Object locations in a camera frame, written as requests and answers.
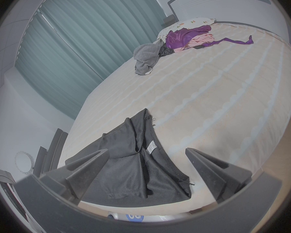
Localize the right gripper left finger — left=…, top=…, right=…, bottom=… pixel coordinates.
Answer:
left=40, top=149, right=110, bottom=199

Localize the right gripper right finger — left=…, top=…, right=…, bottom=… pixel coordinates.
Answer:
left=185, top=148, right=252, bottom=201

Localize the black T-shirt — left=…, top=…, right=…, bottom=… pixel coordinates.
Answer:
left=64, top=108, right=193, bottom=200

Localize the bed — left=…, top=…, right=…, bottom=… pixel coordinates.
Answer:
left=57, top=0, right=291, bottom=214

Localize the black chest of drawers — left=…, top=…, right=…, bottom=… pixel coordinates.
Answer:
left=33, top=128, right=69, bottom=178

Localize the shiny black garment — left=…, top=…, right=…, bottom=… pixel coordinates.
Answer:
left=159, top=46, right=175, bottom=57

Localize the pink garment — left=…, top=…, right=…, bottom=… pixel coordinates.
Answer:
left=173, top=34, right=214, bottom=53

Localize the grey garment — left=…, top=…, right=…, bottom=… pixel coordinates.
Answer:
left=133, top=39, right=165, bottom=76

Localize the purple satin garment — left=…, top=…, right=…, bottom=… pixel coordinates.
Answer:
left=165, top=25, right=254, bottom=49

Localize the white printed pillow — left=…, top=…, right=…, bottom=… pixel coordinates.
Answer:
left=156, top=18, right=217, bottom=40

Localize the grey bedside table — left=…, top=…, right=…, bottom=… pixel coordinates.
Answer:
left=163, top=15, right=176, bottom=26

